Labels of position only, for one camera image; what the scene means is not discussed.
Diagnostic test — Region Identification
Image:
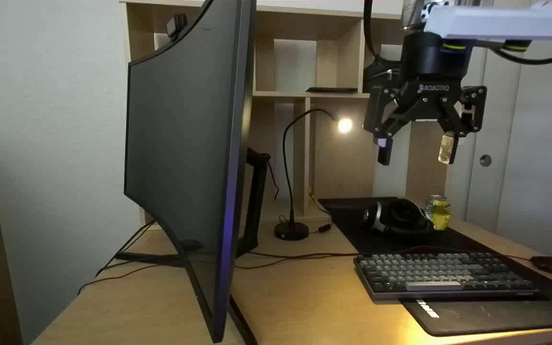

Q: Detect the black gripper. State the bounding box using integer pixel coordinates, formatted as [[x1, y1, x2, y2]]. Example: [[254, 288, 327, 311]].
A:
[[362, 31, 488, 167]]

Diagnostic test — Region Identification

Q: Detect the black gooseneck desk lamp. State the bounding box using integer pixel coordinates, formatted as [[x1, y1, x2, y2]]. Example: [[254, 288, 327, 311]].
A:
[[272, 108, 356, 244]]

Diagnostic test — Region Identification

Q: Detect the light wooden shelf unit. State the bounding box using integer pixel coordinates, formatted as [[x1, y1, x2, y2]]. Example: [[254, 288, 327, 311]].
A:
[[120, 0, 469, 223]]

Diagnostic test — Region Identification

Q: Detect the flat black device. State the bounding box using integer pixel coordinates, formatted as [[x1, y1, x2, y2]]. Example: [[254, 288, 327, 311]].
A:
[[304, 85, 360, 96]]

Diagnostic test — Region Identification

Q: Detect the yellow-green drink can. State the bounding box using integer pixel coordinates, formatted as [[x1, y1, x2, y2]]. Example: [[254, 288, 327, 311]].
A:
[[423, 194, 454, 232]]

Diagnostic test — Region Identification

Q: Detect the black desk mat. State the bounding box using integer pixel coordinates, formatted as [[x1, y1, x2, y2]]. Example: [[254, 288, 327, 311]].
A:
[[318, 196, 552, 338]]

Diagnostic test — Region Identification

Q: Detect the black keyboard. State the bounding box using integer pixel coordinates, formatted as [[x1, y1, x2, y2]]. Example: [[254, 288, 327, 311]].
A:
[[352, 250, 544, 303]]

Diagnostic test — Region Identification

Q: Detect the black monitor stand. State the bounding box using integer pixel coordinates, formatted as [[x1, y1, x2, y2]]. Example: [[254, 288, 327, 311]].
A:
[[113, 148, 272, 345]]

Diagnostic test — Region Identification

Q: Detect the black curved monitor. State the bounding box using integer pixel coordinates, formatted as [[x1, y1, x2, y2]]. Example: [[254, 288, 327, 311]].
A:
[[122, 0, 256, 344]]

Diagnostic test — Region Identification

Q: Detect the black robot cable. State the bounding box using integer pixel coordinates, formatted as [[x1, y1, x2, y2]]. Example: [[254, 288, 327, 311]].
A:
[[362, 0, 552, 73]]

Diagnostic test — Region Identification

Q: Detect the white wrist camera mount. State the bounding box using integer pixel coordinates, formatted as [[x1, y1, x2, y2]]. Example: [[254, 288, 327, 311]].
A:
[[402, 0, 552, 45]]

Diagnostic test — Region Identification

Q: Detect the lamp cable with inline switch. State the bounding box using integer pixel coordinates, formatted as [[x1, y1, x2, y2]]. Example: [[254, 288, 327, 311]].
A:
[[306, 221, 333, 236]]

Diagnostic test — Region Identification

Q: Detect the dark red keyboard cable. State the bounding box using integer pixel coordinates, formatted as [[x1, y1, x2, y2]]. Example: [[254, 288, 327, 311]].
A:
[[233, 248, 360, 271]]

